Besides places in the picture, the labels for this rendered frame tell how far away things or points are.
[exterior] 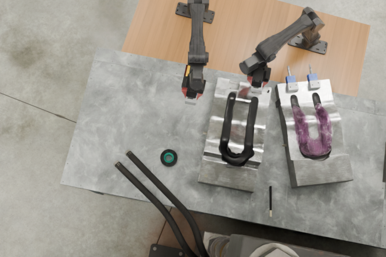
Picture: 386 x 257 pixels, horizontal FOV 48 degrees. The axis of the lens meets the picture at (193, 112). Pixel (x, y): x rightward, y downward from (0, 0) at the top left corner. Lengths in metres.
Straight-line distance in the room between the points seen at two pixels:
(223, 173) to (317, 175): 0.42
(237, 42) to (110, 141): 0.81
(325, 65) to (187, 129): 0.78
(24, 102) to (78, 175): 1.14
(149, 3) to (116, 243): 1.48
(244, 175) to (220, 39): 0.71
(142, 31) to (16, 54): 1.24
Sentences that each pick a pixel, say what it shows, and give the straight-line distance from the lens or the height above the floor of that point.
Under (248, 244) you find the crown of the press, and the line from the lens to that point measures 0.87.
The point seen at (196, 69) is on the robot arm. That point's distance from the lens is 1.81.
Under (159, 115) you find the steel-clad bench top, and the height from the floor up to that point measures 0.80.
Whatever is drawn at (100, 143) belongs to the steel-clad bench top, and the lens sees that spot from 2.13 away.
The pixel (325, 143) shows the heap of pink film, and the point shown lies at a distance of 2.11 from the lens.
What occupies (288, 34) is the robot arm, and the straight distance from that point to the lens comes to 1.86.
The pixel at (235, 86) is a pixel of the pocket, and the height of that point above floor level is 0.86.
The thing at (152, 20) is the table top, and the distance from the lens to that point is 2.31.
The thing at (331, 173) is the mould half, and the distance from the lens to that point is 2.08.
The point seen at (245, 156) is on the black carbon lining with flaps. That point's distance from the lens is 2.03.
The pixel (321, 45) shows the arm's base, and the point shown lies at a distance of 2.36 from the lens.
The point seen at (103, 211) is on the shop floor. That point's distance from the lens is 2.90.
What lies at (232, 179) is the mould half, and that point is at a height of 0.86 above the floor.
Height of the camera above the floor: 2.86
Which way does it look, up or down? 75 degrees down
